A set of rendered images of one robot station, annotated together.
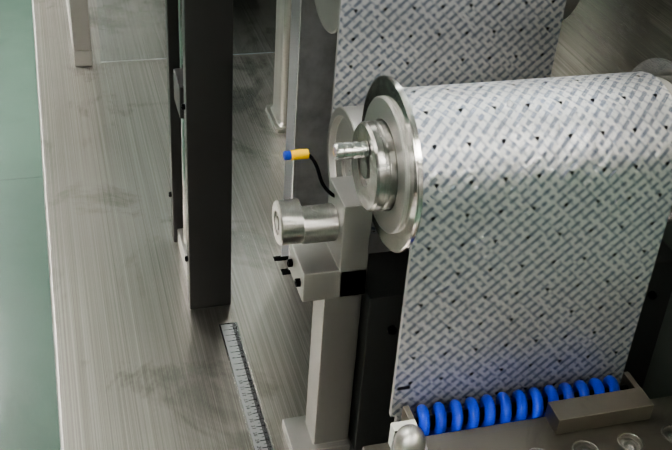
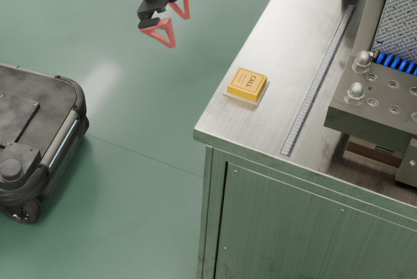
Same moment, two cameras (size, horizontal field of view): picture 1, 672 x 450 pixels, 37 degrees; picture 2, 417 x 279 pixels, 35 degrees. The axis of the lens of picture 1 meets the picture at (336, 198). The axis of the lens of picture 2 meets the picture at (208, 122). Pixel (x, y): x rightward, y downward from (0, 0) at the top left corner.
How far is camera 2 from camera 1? 64 cm
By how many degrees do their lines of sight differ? 32
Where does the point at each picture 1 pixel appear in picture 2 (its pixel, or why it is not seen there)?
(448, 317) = (404, 18)
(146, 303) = not seen: outside the picture
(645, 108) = not seen: outside the picture
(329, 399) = (360, 42)
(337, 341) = (370, 17)
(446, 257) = not seen: outside the picture
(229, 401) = (331, 32)
